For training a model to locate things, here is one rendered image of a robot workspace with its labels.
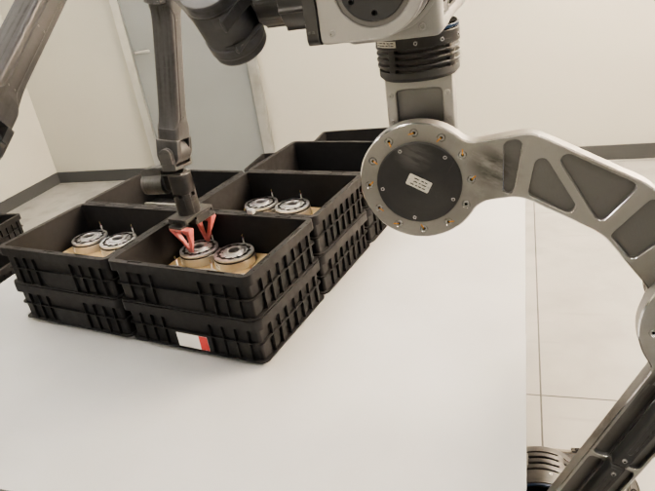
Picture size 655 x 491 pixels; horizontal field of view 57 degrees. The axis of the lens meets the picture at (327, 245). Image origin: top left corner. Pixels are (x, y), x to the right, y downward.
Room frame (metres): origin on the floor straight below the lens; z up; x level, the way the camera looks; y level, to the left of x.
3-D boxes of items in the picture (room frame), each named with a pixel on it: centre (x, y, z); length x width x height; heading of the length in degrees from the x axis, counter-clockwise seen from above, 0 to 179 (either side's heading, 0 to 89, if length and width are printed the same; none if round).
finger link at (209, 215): (1.45, 0.32, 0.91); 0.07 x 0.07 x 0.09; 55
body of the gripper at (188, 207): (1.43, 0.33, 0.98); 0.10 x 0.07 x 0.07; 145
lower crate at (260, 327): (1.31, 0.27, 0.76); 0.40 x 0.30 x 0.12; 60
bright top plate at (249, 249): (1.37, 0.23, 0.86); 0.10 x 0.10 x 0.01
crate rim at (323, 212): (1.57, 0.12, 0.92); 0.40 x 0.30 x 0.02; 60
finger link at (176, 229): (1.42, 0.34, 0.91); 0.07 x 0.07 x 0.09; 55
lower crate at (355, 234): (1.57, 0.12, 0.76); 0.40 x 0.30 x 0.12; 60
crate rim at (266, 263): (1.31, 0.27, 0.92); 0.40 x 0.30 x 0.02; 60
